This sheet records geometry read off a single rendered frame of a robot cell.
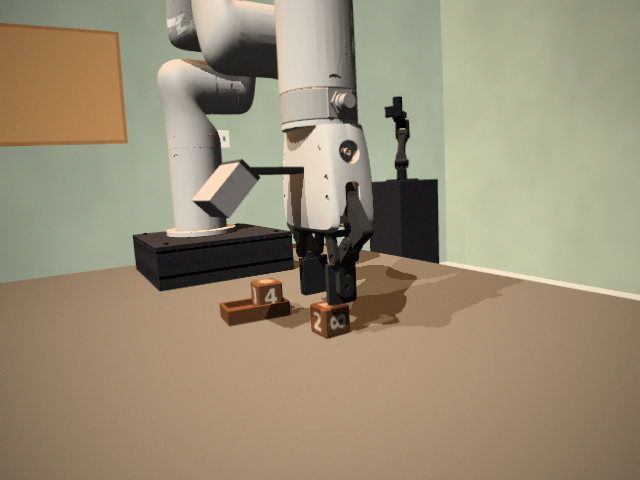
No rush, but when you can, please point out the orange number cube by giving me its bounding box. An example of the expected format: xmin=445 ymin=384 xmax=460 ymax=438
xmin=251 ymin=278 xmax=283 ymax=306
xmin=310 ymin=301 xmax=350 ymax=339

